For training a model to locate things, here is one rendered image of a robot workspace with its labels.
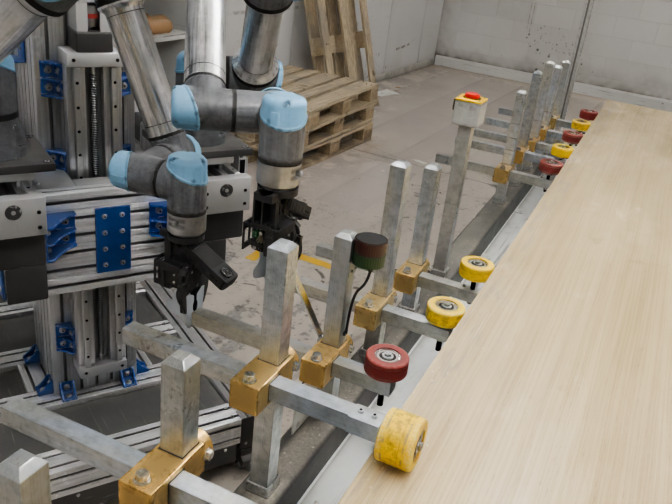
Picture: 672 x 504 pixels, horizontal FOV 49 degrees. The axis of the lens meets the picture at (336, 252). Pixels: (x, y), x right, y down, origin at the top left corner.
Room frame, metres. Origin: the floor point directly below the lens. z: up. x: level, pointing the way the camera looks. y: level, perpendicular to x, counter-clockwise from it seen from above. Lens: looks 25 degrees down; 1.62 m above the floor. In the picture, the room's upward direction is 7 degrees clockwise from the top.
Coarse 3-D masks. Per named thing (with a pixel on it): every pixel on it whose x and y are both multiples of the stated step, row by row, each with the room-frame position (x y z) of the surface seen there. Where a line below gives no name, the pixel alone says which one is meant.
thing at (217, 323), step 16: (192, 320) 1.27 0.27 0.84; (208, 320) 1.26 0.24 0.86; (224, 320) 1.26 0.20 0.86; (224, 336) 1.24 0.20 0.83; (240, 336) 1.23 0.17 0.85; (256, 336) 1.22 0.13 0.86; (304, 352) 1.18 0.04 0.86; (336, 368) 1.15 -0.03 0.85; (352, 368) 1.14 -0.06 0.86; (368, 384) 1.12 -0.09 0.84; (384, 384) 1.11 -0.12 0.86
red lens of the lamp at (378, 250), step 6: (354, 246) 1.19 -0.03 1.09; (360, 246) 1.17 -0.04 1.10; (366, 246) 1.17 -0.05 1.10; (372, 246) 1.17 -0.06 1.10; (378, 246) 1.17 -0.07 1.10; (384, 246) 1.18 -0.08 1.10; (360, 252) 1.17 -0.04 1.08; (366, 252) 1.17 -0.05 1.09; (372, 252) 1.17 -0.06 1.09; (378, 252) 1.17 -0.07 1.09; (384, 252) 1.18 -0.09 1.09
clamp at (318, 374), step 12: (348, 336) 1.25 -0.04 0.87; (312, 348) 1.18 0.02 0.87; (324, 348) 1.18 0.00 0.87; (336, 348) 1.19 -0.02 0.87; (348, 348) 1.22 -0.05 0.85; (324, 360) 1.14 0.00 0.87; (300, 372) 1.14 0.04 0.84; (312, 372) 1.13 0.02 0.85; (324, 372) 1.12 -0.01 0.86; (312, 384) 1.13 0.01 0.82; (324, 384) 1.13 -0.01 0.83
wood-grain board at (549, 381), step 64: (640, 128) 3.23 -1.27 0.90; (576, 192) 2.22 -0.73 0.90; (640, 192) 2.30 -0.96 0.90; (512, 256) 1.66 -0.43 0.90; (576, 256) 1.70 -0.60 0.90; (640, 256) 1.75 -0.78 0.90; (512, 320) 1.33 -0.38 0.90; (576, 320) 1.36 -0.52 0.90; (640, 320) 1.40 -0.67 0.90; (448, 384) 1.07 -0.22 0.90; (512, 384) 1.09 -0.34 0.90; (576, 384) 1.12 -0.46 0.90; (640, 384) 1.14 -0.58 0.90; (448, 448) 0.90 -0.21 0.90; (512, 448) 0.92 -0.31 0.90; (576, 448) 0.94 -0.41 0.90; (640, 448) 0.96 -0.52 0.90
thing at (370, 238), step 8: (368, 232) 1.22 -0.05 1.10; (360, 240) 1.18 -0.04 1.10; (368, 240) 1.19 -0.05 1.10; (376, 240) 1.19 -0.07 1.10; (384, 240) 1.19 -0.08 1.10; (352, 264) 1.20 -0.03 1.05; (352, 272) 1.20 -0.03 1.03; (368, 272) 1.19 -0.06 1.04; (360, 288) 1.20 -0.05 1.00; (352, 304) 1.21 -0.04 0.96
